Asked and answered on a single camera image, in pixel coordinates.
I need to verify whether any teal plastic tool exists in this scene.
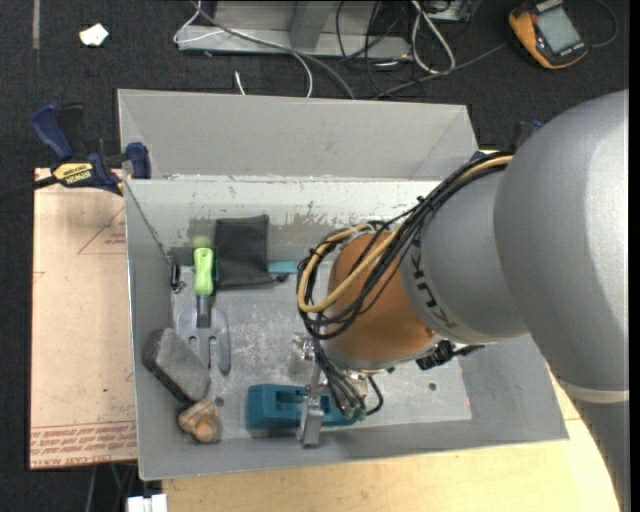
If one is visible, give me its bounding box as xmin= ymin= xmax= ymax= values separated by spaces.
xmin=245 ymin=383 xmax=359 ymax=431

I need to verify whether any tan lumpy toy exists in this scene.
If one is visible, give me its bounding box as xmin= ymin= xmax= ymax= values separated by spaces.
xmin=176 ymin=398 xmax=223 ymax=445

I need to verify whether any teal flat strip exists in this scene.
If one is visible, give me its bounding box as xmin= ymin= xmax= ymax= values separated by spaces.
xmin=212 ymin=259 xmax=301 ymax=296

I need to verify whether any grey and black eraser block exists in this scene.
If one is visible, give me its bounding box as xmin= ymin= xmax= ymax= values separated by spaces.
xmin=141 ymin=327 xmax=213 ymax=404

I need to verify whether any black cloth pouch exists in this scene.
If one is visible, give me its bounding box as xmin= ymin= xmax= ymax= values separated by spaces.
xmin=213 ymin=214 xmax=277 ymax=292

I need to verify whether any grey metal bin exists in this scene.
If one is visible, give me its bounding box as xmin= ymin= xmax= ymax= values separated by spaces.
xmin=117 ymin=88 xmax=571 ymax=482

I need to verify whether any brown cardboard board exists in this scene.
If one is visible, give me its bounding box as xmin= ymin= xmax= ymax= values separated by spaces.
xmin=28 ymin=167 xmax=139 ymax=471

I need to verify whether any black cylinder on white bracket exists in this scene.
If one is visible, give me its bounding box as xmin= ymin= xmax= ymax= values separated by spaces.
xmin=414 ymin=338 xmax=464 ymax=372

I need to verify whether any green handled grey garden fork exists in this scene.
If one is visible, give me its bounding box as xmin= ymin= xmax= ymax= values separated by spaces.
xmin=174 ymin=246 xmax=233 ymax=376

